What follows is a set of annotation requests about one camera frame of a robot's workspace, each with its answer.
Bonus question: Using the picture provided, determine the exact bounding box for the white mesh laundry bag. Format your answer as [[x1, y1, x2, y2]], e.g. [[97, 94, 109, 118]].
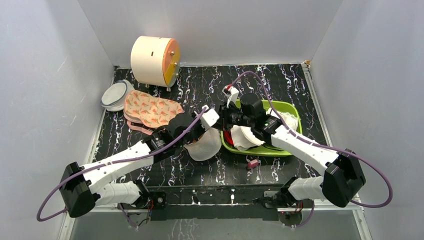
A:
[[183, 128, 222, 162]]

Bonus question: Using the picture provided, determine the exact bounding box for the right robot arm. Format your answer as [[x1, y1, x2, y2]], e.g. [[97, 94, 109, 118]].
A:
[[216, 94, 366, 208]]

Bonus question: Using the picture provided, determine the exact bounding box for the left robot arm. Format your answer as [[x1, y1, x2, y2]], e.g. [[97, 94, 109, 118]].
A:
[[58, 113, 212, 218]]

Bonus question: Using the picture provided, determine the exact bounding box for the floral print laundry bag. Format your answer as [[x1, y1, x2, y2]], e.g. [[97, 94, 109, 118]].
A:
[[123, 90, 184, 135]]

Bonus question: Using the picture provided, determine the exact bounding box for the small blue-rimmed mesh bag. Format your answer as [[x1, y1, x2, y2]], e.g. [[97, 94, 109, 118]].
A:
[[100, 79, 134, 112]]

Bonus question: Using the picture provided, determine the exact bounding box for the dark red garment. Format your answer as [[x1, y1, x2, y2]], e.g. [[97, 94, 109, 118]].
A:
[[223, 131, 234, 146]]

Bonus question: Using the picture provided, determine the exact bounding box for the white garment in basin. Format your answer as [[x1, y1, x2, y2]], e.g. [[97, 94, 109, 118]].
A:
[[230, 125, 265, 151]]

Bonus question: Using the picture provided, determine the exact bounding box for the green plastic basin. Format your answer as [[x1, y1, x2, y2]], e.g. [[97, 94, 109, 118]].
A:
[[220, 100, 303, 157]]

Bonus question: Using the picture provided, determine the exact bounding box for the small pink clip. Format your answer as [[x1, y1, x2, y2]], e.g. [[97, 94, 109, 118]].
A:
[[246, 159, 261, 170]]

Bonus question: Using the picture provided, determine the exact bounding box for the toy washing machine drum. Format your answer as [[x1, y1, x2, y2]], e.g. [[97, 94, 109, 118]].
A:
[[130, 35, 181, 92]]

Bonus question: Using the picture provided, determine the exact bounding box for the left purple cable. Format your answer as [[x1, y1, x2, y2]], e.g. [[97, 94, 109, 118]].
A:
[[36, 107, 208, 222]]

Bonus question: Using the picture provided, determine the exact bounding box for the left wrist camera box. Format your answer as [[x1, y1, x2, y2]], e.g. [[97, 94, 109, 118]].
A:
[[200, 105, 220, 131]]

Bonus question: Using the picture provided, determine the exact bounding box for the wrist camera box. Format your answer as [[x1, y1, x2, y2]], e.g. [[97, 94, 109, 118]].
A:
[[222, 84, 239, 108], [200, 105, 220, 131]]

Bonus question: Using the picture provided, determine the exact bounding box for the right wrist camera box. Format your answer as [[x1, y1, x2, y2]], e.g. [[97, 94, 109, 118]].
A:
[[222, 84, 239, 108]]

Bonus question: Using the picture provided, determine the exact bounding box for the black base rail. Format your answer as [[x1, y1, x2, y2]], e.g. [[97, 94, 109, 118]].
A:
[[117, 185, 314, 222]]

